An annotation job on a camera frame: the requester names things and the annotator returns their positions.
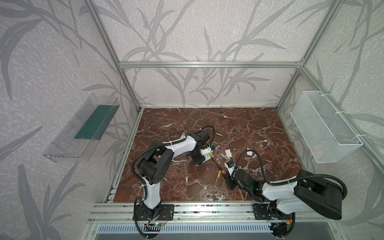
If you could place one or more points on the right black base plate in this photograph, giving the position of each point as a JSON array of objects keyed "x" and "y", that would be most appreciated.
[{"x": 268, "y": 212}]

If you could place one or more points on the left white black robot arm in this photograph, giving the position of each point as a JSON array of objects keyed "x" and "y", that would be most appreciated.
[{"x": 151, "y": 165}]

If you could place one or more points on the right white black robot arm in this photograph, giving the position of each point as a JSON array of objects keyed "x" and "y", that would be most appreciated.
[{"x": 306, "y": 192}]

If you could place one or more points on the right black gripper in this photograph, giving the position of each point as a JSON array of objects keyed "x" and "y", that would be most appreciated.
[{"x": 233, "y": 181}]

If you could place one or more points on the aluminium frame crossbar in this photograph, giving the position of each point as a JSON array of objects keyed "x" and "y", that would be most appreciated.
[{"x": 257, "y": 64}]

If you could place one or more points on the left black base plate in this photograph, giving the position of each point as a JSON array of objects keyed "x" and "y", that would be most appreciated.
[{"x": 162, "y": 212}]

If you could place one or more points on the white air conditioner remote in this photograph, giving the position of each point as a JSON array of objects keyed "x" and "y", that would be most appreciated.
[{"x": 205, "y": 157}]

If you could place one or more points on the clear plastic wall shelf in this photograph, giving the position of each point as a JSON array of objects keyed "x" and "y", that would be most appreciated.
[{"x": 77, "y": 141}]

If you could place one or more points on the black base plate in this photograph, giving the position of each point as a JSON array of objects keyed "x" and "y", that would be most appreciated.
[
  {"x": 162, "y": 212},
  {"x": 268, "y": 212}
]

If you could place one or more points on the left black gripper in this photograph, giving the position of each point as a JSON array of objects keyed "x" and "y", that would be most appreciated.
[{"x": 197, "y": 159}]

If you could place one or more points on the aluminium front rail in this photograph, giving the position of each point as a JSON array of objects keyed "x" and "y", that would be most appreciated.
[{"x": 183, "y": 212}]

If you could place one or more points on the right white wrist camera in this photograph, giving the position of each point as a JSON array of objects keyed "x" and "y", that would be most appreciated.
[{"x": 230, "y": 165}]

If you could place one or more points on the white wire mesh basket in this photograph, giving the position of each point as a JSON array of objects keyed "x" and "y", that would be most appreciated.
[{"x": 327, "y": 134}]

